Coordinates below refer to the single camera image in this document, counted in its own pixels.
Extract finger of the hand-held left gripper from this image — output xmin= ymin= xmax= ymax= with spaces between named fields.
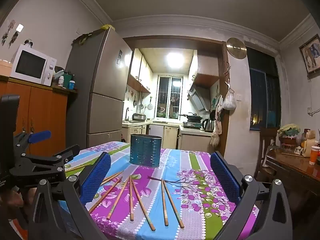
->
xmin=14 ymin=130 xmax=52 ymax=155
xmin=10 ymin=144 xmax=81 ymax=181

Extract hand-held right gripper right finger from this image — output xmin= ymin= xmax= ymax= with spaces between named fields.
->
xmin=210 ymin=151 xmax=293 ymax=240

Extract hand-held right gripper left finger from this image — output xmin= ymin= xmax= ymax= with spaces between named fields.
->
xmin=27 ymin=151 xmax=112 ymax=240

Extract scatter of wooden chopsticks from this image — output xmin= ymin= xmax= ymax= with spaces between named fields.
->
xmin=64 ymin=163 xmax=185 ymax=231

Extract blue perforated utensil holder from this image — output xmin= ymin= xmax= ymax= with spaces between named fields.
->
xmin=129 ymin=133 xmax=163 ymax=168

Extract person's left hand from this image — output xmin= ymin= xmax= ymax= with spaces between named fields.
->
xmin=0 ymin=189 xmax=32 ymax=207

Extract orange wooden cabinet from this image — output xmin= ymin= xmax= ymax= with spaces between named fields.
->
xmin=0 ymin=76 xmax=78 ymax=157

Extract wooden chair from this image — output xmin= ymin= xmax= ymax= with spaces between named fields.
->
xmin=253 ymin=127 xmax=282 ymax=178

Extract floral striped tablecloth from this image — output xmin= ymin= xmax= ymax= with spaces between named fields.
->
xmin=64 ymin=141 xmax=259 ymax=240

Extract hanging cloths and gloves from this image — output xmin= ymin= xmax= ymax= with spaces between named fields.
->
xmin=209 ymin=94 xmax=225 ymax=147

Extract steel electric kettle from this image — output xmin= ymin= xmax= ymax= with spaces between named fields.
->
xmin=201 ymin=118 xmax=215 ymax=132

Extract gas stove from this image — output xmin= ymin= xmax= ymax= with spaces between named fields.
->
xmin=182 ymin=120 xmax=203 ymax=129

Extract pink box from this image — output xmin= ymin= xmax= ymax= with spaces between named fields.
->
xmin=0 ymin=59 xmax=13 ymax=78

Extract green container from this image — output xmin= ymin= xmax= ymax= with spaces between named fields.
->
xmin=62 ymin=73 xmax=73 ymax=89

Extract black wok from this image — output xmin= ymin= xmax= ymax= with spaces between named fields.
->
xmin=178 ymin=113 xmax=204 ymax=122

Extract white microwave oven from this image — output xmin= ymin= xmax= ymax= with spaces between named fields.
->
xmin=10 ymin=44 xmax=58 ymax=86

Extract glossy wooden side table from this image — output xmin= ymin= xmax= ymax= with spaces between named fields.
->
xmin=264 ymin=144 xmax=320 ymax=198

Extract cream kitchen base cabinets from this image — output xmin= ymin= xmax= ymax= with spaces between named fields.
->
xmin=121 ymin=119 xmax=213 ymax=151

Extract white hanging plastic bag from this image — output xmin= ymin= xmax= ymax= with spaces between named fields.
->
xmin=222 ymin=87 xmax=237 ymax=111

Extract basket of vegetables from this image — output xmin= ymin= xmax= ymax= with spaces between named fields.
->
xmin=277 ymin=123 xmax=301 ymax=147

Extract brown refrigerator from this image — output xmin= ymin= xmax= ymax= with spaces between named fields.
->
xmin=66 ymin=27 xmax=133 ymax=148

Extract steel range hood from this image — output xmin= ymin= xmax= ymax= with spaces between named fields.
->
xmin=187 ymin=85 xmax=211 ymax=113

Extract dark room window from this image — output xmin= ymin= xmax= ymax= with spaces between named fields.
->
xmin=246 ymin=46 xmax=282 ymax=132

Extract kitchen window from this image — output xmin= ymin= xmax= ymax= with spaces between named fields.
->
xmin=156 ymin=75 xmax=183 ymax=119

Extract cream cabinets above hood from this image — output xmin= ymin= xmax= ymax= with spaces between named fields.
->
xmin=188 ymin=50 xmax=221 ymax=89

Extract dark green bundle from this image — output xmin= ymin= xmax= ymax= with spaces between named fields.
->
xmin=72 ymin=31 xmax=101 ymax=46

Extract kitchen ceiling light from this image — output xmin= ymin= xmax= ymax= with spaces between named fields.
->
xmin=166 ymin=51 xmax=186 ymax=69

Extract framed elephant picture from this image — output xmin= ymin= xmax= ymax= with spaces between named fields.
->
xmin=298 ymin=33 xmax=320 ymax=78

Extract cream wall cabinets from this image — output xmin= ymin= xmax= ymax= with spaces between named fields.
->
xmin=127 ymin=48 xmax=154 ymax=94

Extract round gold wall clock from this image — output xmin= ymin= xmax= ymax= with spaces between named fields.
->
xmin=226 ymin=37 xmax=247 ymax=60

